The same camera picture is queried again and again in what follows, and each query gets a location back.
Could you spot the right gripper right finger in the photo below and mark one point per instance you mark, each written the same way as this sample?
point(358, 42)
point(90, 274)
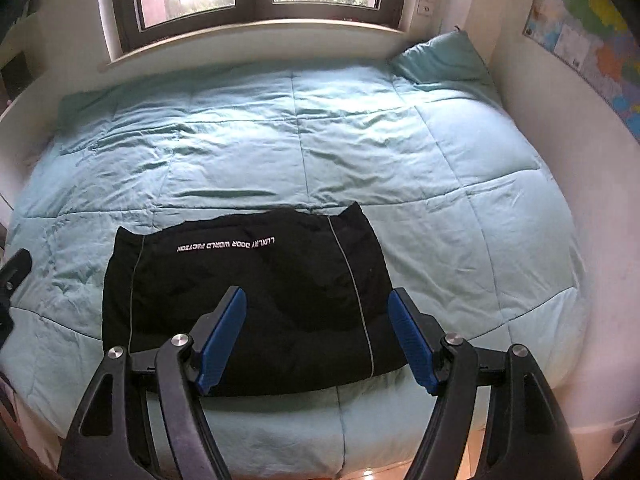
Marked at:
point(420, 337)

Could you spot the light teal quilted duvet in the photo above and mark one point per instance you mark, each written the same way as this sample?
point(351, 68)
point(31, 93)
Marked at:
point(325, 159)

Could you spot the colourful wall map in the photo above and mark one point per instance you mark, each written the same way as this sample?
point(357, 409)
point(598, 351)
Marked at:
point(593, 39)

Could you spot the teal pillow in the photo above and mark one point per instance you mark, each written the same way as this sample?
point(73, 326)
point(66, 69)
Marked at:
point(447, 60)

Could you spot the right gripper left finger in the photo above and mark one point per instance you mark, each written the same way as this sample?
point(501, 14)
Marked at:
point(214, 336)

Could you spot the white wall socket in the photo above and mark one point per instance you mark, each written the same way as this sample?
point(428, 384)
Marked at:
point(425, 8)

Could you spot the black hooded sweatshirt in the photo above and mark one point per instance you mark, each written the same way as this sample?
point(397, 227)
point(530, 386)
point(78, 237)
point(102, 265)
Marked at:
point(316, 288)

